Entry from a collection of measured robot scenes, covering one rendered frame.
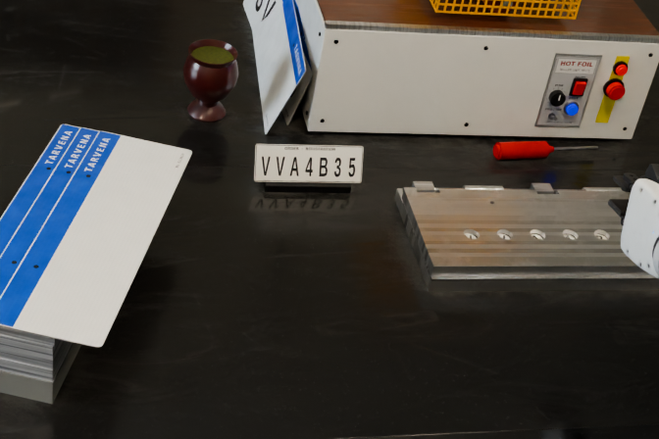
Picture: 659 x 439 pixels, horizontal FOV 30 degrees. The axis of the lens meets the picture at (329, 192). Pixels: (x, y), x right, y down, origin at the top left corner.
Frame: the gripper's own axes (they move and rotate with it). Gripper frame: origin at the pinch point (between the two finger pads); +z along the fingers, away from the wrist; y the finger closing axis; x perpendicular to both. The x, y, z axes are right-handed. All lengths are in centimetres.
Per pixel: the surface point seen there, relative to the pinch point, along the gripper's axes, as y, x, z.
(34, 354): 15, -73, -12
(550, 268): 13.9, -5.2, 7.0
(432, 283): 16.3, -21.6, 7.0
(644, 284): 16.6, 9.5, 7.1
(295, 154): 7.3, -36.9, 30.1
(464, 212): 10.9, -14.3, 18.4
